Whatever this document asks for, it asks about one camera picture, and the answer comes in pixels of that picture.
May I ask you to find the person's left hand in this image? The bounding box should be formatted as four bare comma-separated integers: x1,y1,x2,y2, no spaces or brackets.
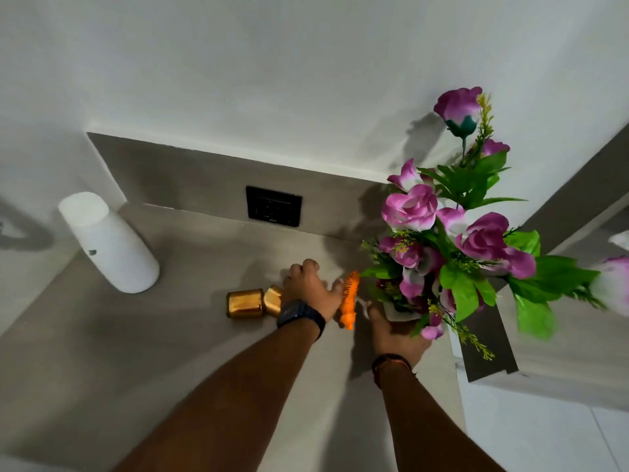
281,259,345,322

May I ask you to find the person's right hand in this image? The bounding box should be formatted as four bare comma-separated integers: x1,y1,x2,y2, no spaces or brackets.
368,304,433,369

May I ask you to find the orange toy tiger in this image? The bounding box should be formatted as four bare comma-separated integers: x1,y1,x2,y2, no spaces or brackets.
338,271,361,332

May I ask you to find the purple artificial flowers white pot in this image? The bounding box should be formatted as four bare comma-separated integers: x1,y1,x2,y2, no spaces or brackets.
360,86,608,362

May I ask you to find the person's left forearm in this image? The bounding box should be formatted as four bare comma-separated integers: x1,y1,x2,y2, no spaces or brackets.
112,317,322,472

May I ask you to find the person's right forearm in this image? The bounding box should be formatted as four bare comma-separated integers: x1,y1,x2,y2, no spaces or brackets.
377,361,508,472

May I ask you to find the black wristwatch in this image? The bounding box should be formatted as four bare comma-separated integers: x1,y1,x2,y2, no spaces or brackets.
276,299,327,341

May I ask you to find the gold metal cup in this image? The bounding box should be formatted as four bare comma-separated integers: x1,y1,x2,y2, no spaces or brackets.
262,284,286,318
226,288,266,320

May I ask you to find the white automatic dispenser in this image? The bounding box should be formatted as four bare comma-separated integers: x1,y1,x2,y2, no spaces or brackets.
57,191,161,295

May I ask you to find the brown thread bracelet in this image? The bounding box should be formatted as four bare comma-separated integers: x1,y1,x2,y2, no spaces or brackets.
372,353,416,389

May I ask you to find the black wall switch panel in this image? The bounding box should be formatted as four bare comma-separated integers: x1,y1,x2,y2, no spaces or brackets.
245,185,303,228

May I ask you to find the wall mirror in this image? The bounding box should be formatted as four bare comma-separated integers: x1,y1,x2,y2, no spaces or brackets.
458,124,629,414

